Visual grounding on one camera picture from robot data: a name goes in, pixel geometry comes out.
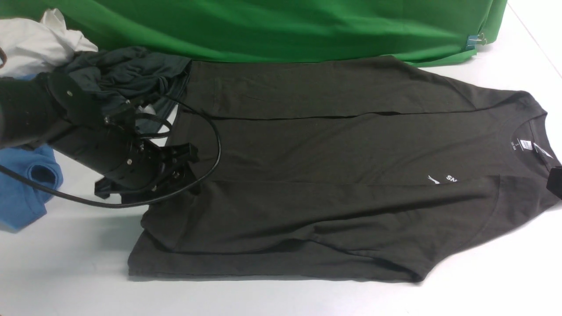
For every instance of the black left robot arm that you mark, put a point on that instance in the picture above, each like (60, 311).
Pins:
(52, 109)

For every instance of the dark teal crumpled garment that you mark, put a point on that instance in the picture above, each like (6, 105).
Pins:
(132, 79)

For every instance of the blue binder clip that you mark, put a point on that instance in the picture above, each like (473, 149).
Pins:
(474, 41)

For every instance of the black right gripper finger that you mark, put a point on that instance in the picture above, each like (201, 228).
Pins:
(554, 182)

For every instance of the gray long-sleeved shirt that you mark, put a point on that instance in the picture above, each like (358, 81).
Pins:
(366, 169)

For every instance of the white crumpled garment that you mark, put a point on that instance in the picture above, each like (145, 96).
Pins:
(29, 47)

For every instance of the green backdrop cloth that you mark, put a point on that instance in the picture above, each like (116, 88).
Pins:
(423, 33)

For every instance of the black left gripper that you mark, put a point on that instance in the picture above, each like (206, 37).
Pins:
(139, 172)

